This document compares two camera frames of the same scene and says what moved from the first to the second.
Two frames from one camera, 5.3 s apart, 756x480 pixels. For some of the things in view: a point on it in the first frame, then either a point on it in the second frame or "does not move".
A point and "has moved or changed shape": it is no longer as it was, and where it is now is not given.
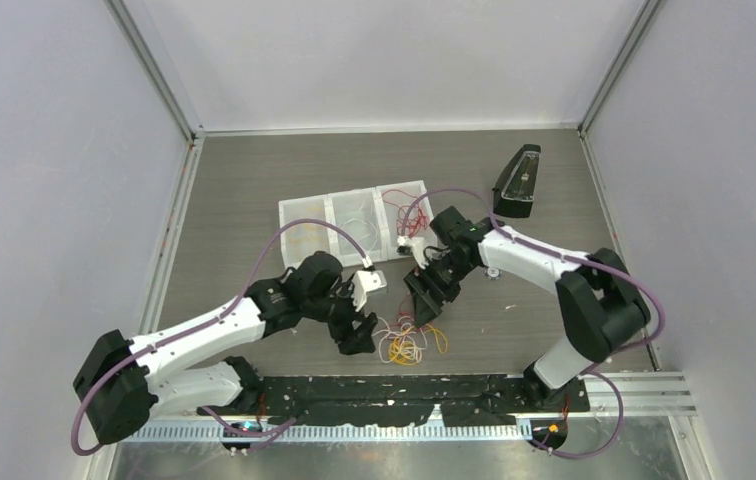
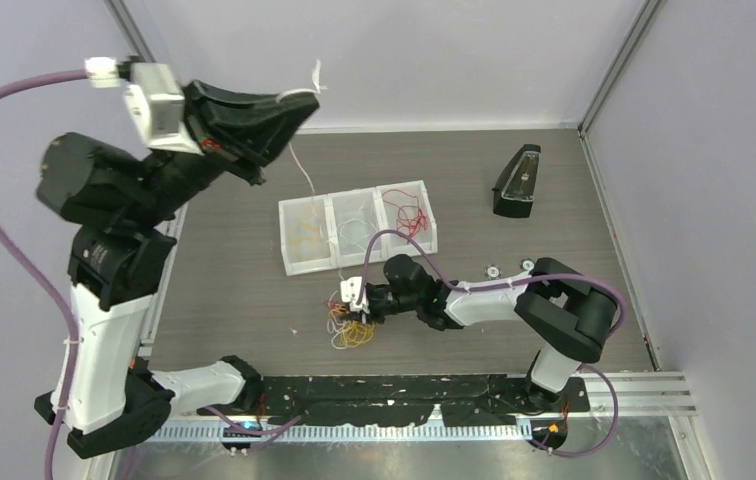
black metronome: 514,190 does not move
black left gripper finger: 357,343 to 235,110
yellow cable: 403,349 has moved or changed shape
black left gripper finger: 367,324 to 265,142
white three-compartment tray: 359,226 does not move
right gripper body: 444,275 to 385,301
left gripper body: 338,308 to 210,140
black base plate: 448,400 does not move
